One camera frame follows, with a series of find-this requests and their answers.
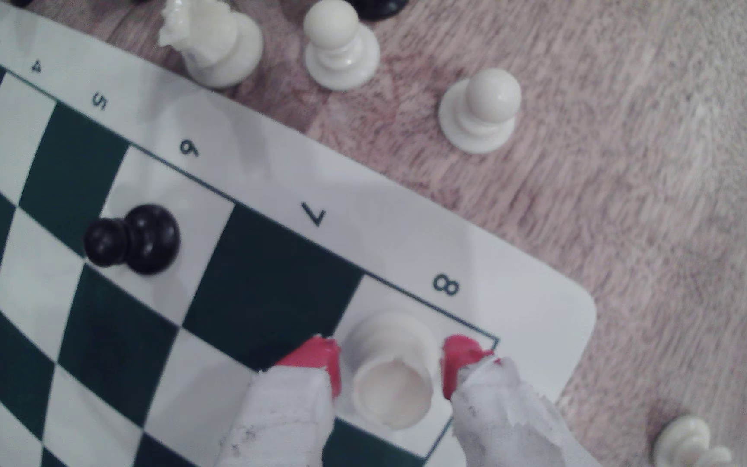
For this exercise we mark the white rook chess piece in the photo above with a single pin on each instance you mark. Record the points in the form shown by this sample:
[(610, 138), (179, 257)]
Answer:
[(390, 389)]

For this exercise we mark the white knight chess piece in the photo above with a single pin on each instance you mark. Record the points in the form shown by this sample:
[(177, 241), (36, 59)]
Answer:
[(218, 42)]

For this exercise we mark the white pawn chess piece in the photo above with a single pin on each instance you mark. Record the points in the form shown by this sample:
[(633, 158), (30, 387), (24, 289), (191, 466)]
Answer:
[(341, 52), (480, 113)]

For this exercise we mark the black pawn chess piece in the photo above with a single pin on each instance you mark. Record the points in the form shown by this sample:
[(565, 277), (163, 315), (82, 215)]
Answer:
[(146, 240)]

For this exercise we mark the green white chess board mat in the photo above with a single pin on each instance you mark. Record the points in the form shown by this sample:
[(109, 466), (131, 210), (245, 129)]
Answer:
[(270, 285)]

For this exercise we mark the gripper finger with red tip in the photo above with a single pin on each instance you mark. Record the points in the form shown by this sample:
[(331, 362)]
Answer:
[(283, 415), (503, 421)]

